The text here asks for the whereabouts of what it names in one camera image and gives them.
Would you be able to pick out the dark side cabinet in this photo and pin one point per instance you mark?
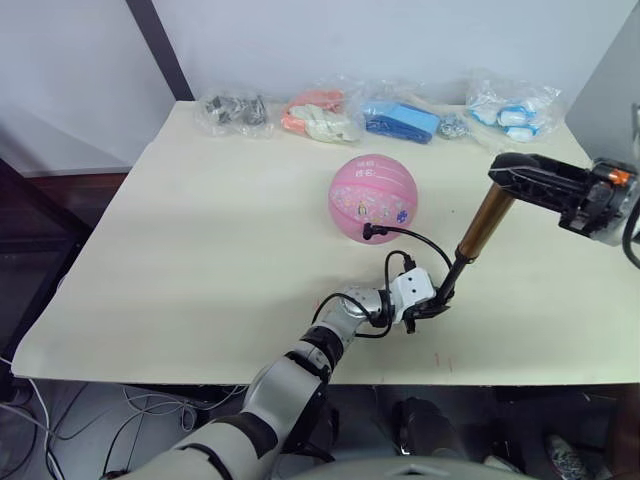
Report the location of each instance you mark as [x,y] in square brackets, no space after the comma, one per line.
[30,250]

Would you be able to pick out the plastic bag with blue box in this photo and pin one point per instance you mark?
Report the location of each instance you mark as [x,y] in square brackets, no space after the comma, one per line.
[400,120]

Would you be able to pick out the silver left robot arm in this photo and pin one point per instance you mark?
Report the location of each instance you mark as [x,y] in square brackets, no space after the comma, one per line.
[280,390]

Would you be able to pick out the silver robot torso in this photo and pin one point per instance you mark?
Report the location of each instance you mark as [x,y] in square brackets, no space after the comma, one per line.
[395,470]

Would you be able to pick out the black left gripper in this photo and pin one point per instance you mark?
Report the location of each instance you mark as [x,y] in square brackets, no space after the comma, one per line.
[417,314]

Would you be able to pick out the plastic bag orange white items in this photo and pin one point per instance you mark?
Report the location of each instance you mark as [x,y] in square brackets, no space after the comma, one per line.
[317,117]

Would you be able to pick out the pink rubber ball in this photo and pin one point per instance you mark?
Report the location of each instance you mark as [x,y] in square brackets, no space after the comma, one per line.
[372,195]

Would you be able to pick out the black table frame bar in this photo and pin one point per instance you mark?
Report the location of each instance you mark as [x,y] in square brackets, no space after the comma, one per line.
[555,394]

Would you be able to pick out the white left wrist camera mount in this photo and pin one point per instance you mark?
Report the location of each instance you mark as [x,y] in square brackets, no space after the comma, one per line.
[414,287]

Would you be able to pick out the plastic bag of grey parts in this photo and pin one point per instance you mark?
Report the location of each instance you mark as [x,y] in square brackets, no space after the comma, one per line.
[232,111]

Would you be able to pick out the dark rounded shape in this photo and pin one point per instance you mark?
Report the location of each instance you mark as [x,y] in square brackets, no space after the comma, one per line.
[430,425]

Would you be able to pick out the grey partition panel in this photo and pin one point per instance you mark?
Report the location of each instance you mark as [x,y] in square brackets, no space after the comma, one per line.
[607,75]

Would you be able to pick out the white patterned shoe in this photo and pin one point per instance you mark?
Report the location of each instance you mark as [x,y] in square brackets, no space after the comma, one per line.
[565,455]

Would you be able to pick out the dark vertical wall beam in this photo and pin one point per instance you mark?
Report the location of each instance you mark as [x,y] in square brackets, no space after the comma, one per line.
[162,50]

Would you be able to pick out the plastic bag white blue items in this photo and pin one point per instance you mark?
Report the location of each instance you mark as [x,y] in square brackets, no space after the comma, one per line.
[512,112]

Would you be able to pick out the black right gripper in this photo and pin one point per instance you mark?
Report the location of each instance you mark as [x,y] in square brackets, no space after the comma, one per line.
[592,200]

